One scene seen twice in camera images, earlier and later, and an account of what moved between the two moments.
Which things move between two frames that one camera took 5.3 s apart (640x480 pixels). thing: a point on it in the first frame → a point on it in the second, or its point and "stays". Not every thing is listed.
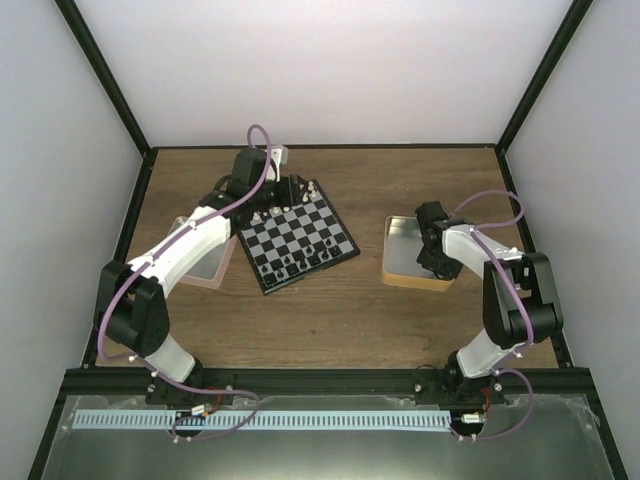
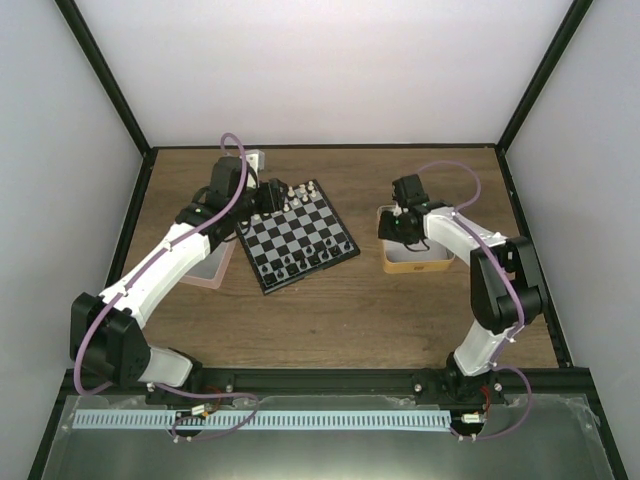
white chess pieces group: x=305 y=199 stays
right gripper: x=448 y=273 → x=386 y=232
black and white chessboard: x=287 y=243 stays
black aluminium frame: x=88 y=380 stays
